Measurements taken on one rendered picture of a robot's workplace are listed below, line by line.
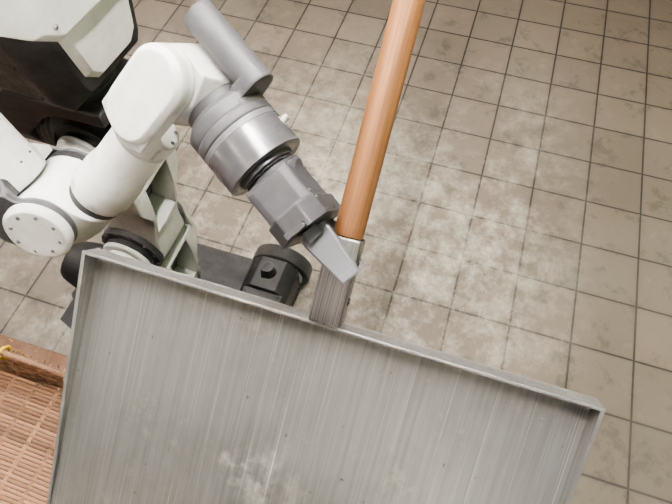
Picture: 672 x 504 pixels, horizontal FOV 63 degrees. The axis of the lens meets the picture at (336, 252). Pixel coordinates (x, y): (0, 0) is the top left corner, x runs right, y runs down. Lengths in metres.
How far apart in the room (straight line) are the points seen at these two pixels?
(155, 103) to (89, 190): 0.17
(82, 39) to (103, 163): 0.22
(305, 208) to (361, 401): 0.22
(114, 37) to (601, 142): 2.03
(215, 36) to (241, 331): 0.30
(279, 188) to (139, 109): 0.16
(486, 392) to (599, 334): 1.45
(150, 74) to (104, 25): 0.31
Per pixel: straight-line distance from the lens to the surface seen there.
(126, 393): 0.68
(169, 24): 2.93
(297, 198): 0.51
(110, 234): 1.28
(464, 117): 2.42
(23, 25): 0.76
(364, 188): 0.52
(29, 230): 0.72
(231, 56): 0.55
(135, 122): 0.58
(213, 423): 0.65
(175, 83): 0.54
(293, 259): 1.73
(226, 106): 0.54
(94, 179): 0.67
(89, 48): 0.84
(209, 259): 1.80
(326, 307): 0.54
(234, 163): 0.53
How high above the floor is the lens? 1.69
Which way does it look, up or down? 59 degrees down
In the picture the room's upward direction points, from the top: straight up
